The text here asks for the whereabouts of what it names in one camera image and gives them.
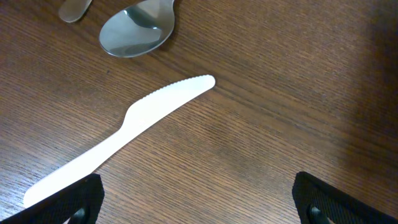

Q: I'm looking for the white plastic knife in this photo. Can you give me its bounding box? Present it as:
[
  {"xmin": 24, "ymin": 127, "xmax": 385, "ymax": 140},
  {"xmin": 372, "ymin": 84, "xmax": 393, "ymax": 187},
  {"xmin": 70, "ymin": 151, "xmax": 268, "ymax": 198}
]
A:
[{"xmin": 23, "ymin": 75, "xmax": 215, "ymax": 208}]

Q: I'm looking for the silver spoon dark handle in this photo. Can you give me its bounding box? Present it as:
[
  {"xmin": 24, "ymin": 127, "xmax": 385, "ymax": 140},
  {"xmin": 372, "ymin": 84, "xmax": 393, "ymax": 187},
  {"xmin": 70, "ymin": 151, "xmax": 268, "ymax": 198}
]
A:
[{"xmin": 99, "ymin": 0, "xmax": 175, "ymax": 58}]

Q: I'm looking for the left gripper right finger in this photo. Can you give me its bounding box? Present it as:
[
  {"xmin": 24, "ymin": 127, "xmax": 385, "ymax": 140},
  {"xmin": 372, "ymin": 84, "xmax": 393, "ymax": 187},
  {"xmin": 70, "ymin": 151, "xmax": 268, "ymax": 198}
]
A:
[{"xmin": 292, "ymin": 172, "xmax": 397, "ymax": 224}]

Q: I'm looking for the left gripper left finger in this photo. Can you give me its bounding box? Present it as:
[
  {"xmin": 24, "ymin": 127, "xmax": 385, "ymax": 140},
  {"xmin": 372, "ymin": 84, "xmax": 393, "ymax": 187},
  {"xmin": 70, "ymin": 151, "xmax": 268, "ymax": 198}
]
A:
[{"xmin": 1, "ymin": 174, "xmax": 104, "ymax": 224}]

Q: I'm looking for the silver spoon far left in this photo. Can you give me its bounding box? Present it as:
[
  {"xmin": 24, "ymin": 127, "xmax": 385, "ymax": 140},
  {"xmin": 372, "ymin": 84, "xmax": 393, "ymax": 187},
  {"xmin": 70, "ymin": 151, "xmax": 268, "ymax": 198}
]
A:
[{"xmin": 58, "ymin": 0, "xmax": 92, "ymax": 23}]

